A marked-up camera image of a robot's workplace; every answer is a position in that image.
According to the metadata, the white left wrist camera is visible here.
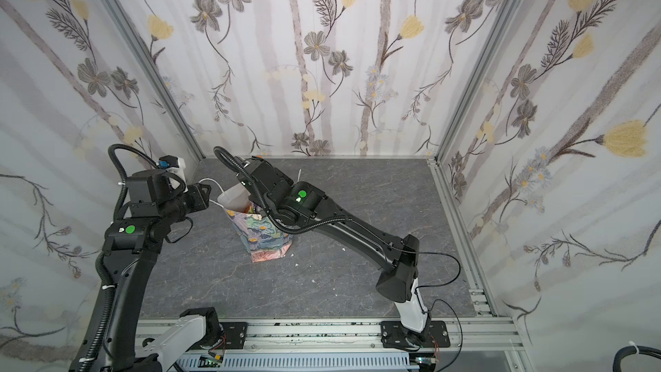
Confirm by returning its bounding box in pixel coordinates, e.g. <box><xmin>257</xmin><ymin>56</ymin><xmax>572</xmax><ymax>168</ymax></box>
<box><xmin>157</xmin><ymin>155</ymin><xmax>186</xmax><ymax>189</ymax></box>

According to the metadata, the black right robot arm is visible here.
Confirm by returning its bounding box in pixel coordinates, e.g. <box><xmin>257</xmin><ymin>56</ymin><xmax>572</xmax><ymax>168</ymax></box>
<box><xmin>213</xmin><ymin>146</ymin><xmax>430</xmax><ymax>335</ymax></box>

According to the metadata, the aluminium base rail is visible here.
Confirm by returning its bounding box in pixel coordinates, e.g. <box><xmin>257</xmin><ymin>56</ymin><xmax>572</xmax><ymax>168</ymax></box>
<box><xmin>135</xmin><ymin>315</ymin><xmax>533</xmax><ymax>371</ymax></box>

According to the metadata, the white floral paper bag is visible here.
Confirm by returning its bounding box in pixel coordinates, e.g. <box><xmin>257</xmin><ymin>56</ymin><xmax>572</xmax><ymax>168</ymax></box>
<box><xmin>198</xmin><ymin>176</ymin><xmax>293</xmax><ymax>263</ymax></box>

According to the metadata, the black corrugated cable corner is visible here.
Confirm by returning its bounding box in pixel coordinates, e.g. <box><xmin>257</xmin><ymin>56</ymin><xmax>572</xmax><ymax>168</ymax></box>
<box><xmin>612</xmin><ymin>344</ymin><xmax>661</xmax><ymax>372</ymax></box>

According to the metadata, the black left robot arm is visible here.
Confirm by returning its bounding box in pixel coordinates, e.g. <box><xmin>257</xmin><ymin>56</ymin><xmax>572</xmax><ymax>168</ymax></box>
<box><xmin>69</xmin><ymin>144</ymin><xmax>219</xmax><ymax>371</ymax></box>

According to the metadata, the white perforated cable duct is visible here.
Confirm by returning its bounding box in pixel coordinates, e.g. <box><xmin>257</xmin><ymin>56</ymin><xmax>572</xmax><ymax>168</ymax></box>
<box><xmin>170</xmin><ymin>352</ymin><xmax>419</xmax><ymax>371</ymax></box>

